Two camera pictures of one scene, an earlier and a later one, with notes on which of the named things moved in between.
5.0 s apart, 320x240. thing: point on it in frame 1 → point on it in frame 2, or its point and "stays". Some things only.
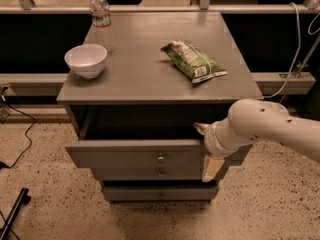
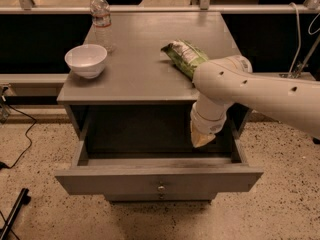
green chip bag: [191, 61] stays
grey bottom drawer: [159, 193] stays
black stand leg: [23, 199] stays
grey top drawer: [138, 153] → [159, 176]
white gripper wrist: [211, 141] → [207, 124]
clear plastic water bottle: [102, 21] stays
